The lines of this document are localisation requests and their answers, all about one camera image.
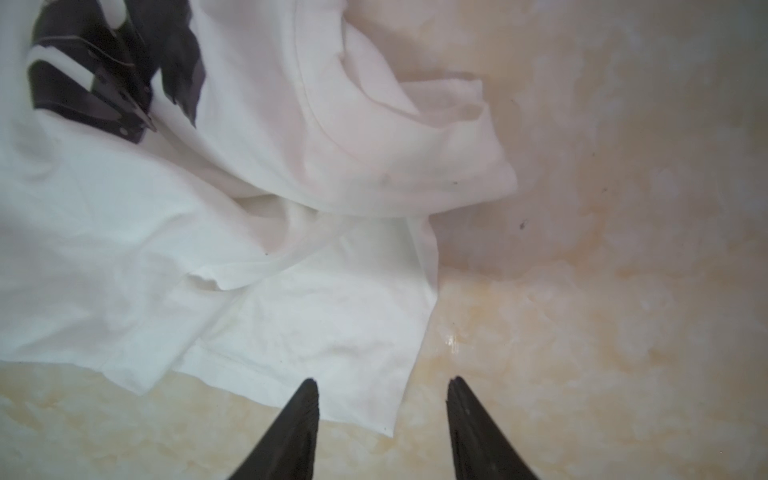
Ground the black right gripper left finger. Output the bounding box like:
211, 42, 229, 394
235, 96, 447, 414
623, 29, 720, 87
229, 378, 320, 480

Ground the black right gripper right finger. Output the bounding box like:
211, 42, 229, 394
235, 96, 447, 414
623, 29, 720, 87
446, 376, 539, 480

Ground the white patterned garment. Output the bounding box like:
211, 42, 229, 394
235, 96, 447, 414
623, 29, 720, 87
1, 1, 517, 436

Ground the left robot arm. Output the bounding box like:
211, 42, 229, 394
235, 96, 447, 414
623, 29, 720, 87
27, 1, 206, 143

